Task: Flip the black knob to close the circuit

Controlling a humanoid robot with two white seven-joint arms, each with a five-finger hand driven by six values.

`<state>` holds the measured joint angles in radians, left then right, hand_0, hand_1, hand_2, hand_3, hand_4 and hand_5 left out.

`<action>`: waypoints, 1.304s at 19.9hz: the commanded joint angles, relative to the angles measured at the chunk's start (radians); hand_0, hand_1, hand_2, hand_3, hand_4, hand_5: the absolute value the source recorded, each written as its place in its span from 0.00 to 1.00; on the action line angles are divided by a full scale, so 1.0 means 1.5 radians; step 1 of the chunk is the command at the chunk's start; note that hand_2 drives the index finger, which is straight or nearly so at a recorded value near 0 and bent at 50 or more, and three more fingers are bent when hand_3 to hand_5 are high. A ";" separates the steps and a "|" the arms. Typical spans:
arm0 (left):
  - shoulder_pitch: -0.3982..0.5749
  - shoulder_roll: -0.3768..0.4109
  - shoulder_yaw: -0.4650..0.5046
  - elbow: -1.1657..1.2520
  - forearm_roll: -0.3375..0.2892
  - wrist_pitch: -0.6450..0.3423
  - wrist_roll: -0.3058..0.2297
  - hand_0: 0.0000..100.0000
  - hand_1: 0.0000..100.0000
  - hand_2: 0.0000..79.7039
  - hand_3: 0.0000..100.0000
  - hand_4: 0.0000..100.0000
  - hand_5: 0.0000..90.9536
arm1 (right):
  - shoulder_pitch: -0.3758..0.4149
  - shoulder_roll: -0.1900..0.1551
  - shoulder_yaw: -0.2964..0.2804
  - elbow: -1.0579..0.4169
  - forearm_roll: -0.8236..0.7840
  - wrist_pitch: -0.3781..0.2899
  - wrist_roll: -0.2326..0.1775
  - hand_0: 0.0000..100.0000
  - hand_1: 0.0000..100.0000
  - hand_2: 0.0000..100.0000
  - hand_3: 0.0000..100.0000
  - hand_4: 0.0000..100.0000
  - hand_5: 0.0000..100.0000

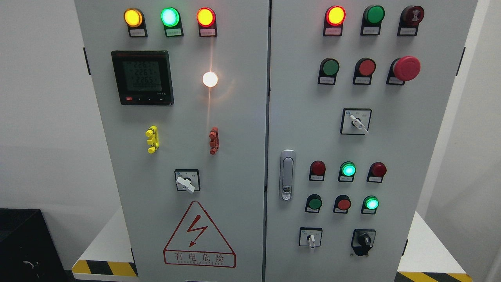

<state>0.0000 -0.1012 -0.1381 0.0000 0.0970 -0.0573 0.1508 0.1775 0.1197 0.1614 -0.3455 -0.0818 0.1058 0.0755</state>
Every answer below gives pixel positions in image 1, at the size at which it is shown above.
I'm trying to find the yellow indicator light top left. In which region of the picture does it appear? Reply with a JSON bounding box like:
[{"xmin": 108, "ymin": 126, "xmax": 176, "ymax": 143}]
[{"xmin": 123, "ymin": 7, "xmax": 148, "ymax": 38}]

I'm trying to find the dark red indicator light left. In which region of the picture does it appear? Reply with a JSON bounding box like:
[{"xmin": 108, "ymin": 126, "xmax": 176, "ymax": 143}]
[{"xmin": 308, "ymin": 161, "xmax": 326, "ymax": 181}]

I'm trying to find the red electric hazard sign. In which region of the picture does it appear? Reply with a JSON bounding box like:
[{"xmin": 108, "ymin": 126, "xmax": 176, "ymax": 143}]
[{"xmin": 164, "ymin": 201, "xmax": 236, "ymax": 268}]

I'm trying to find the red push button second row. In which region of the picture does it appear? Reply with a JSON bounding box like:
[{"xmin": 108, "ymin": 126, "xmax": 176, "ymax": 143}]
[{"xmin": 352, "ymin": 58, "xmax": 376, "ymax": 85}]

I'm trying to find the white glowing indicator light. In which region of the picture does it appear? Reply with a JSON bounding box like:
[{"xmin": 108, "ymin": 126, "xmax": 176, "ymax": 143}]
[{"xmin": 202, "ymin": 71, "xmax": 218, "ymax": 88}]

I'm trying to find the red push button lower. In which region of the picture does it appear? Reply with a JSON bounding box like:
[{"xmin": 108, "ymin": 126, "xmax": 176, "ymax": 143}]
[{"xmin": 333, "ymin": 195, "xmax": 352, "ymax": 214}]

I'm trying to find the green lit indicator middle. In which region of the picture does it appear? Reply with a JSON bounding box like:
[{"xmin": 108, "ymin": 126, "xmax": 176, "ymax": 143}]
[{"xmin": 338, "ymin": 162, "xmax": 357, "ymax": 183}]

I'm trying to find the green push button lower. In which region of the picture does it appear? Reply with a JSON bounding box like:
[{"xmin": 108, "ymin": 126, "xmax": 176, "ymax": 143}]
[{"xmin": 305, "ymin": 194, "xmax": 323, "ymax": 213}]

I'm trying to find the green push button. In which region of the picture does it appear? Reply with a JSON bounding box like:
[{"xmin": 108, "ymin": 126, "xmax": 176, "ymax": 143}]
[
  {"xmin": 305, "ymin": 194, "xmax": 323, "ymax": 213},
  {"xmin": 360, "ymin": 5, "xmax": 385, "ymax": 36}
]

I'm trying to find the green push button top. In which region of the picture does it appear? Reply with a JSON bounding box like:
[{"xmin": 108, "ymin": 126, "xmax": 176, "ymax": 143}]
[{"xmin": 360, "ymin": 5, "xmax": 385, "ymax": 36}]

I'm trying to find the grey electrical cabinet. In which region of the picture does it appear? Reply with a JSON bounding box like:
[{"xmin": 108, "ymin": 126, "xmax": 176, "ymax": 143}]
[{"xmin": 75, "ymin": 0, "xmax": 478, "ymax": 282}]

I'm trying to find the dark red indicator light right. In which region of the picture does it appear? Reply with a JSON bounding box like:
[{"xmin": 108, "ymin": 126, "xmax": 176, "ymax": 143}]
[{"xmin": 366, "ymin": 162, "xmax": 387, "ymax": 183}]

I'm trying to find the white platform with hazard stripes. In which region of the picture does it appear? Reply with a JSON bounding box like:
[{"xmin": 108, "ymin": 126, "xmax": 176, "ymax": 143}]
[{"xmin": 70, "ymin": 209, "xmax": 472, "ymax": 282}]

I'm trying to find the green lit button lower right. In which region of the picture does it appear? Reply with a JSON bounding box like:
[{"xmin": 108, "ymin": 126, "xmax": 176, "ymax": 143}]
[{"xmin": 361, "ymin": 195, "xmax": 380, "ymax": 215}]

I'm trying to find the silver door latch handle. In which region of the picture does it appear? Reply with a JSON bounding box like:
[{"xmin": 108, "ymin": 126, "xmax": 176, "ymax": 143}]
[{"xmin": 279, "ymin": 150, "xmax": 296, "ymax": 201}]

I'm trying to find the green push button second row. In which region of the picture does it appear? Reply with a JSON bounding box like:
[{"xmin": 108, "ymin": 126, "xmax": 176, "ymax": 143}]
[{"xmin": 318, "ymin": 58, "xmax": 340, "ymax": 85}]

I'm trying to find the red lit indicator right door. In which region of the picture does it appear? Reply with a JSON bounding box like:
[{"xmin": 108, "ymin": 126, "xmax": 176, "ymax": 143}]
[{"xmin": 323, "ymin": 5, "xmax": 346, "ymax": 37}]

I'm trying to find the black digital power meter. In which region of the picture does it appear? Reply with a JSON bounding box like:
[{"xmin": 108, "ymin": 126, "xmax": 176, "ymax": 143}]
[{"xmin": 111, "ymin": 50, "xmax": 174, "ymax": 106}]

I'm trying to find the red terminal connector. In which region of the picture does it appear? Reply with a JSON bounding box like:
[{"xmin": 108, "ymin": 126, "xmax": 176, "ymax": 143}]
[{"xmin": 208, "ymin": 127, "xmax": 220, "ymax": 155}]

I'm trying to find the yellow terminal connector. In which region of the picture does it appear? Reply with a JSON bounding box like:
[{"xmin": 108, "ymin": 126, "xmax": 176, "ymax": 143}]
[{"xmin": 145, "ymin": 125, "xmax": 159, "ymax": 154}]

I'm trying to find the green indicator light top left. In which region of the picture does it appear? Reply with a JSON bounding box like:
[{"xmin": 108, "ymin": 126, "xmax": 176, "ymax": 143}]
[{"xmin": 160, "ymin": 7, "xmax": 183, "ymax": 38}]

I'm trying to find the white selector switch upper right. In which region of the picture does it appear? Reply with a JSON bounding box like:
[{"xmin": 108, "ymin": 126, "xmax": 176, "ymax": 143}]
[{"xmin": 340, "ymin": 108, "xmax": 372, "ymax": 135}]

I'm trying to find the red-orange indicator light left door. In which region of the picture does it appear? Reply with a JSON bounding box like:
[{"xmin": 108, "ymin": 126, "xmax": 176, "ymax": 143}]
[{"xmin": 196, "ymin": 7, "xmax": 218, "ymax": 37}]

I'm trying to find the black box bottom left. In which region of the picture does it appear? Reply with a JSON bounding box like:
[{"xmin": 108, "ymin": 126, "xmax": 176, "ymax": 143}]
[{"xmin": 0, "ymin": 208, "xmax": 68, "ymax": 282}]

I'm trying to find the red emergency stop button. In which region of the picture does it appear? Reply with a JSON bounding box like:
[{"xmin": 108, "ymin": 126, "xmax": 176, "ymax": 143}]
[{"xmin": 386, "ymin": 56, "xmax": 421, "ymax": 86}]

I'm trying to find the dark red buzzer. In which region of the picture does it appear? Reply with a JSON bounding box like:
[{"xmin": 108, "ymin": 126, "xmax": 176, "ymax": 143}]
[{"xmin": 397, "ymin": 5, "xmax": 425, "ymax": 36}]

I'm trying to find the white lever selector switch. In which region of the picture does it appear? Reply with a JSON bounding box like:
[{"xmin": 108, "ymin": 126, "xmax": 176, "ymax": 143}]
[{"xmin": 174, "ymin": 168, "xmax": 201, "ymax": 194}]

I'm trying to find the white selector switch bottom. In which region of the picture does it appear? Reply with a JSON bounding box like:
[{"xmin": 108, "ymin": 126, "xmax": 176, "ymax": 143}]
[{"xmin": 298, "ymin": 227, "xmax": 323, "ymax": 249}]

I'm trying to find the dark red indicator light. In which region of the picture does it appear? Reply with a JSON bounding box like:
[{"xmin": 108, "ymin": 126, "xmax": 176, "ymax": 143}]
[
  {"xmin": 308, "ymin": 161, "xmax": 326, "ymax": 181},
  {"xmin": 366, "ymin": 162, "xmax": 387, "ymax": 183}
]

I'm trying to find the black rotary knob switch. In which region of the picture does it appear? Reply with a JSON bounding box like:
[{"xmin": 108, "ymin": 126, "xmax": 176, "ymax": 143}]
[{"xmin": 351, "ymin": 229, "xmax": 377, "ymax": 256}]

